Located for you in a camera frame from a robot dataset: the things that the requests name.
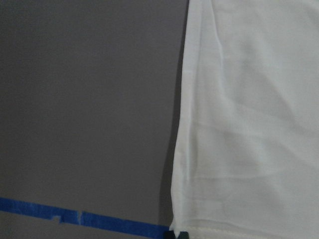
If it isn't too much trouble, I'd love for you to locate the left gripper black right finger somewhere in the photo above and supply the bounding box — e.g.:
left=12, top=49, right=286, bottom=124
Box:
left=178, top=232, right=189, bottom=239

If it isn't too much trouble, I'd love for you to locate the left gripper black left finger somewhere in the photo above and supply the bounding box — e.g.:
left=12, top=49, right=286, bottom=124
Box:
left=163, top=231, right=174, bottom=239

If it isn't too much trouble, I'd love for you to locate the beige long-sleeve printed shirt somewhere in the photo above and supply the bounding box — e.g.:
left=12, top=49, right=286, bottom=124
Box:
left=170, top=0, right=319, bottom=239

